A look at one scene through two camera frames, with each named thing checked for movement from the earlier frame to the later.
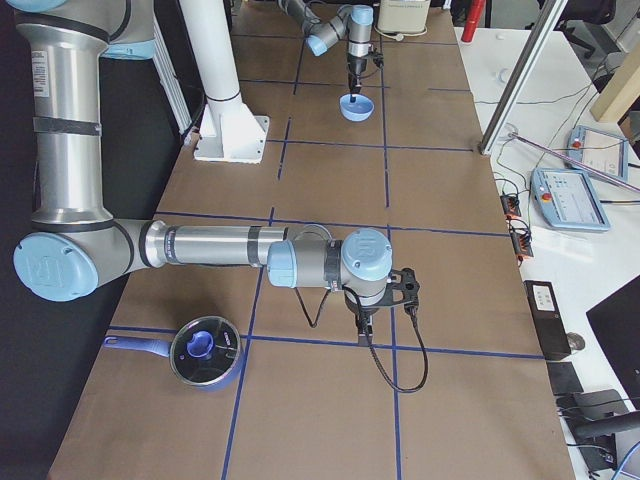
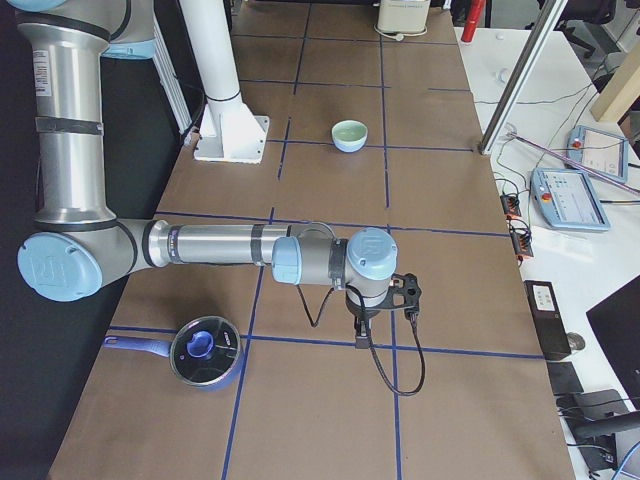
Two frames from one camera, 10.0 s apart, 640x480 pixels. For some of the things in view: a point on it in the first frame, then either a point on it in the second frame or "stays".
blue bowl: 360,110 to 349,136
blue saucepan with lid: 204,352 stays
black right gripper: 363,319 stays
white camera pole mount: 228,130 stays
